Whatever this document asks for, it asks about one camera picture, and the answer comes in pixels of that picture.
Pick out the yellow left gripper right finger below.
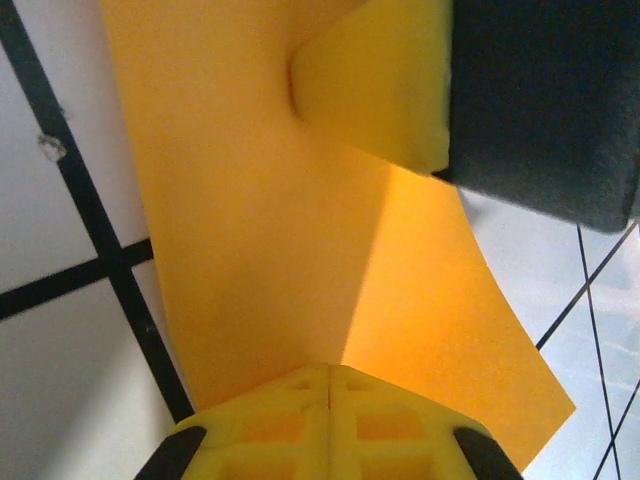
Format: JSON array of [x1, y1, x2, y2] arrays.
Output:
[[327, 364, 524, 480]]

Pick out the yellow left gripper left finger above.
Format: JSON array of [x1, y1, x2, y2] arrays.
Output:
[[133, 363, 330, 480]]

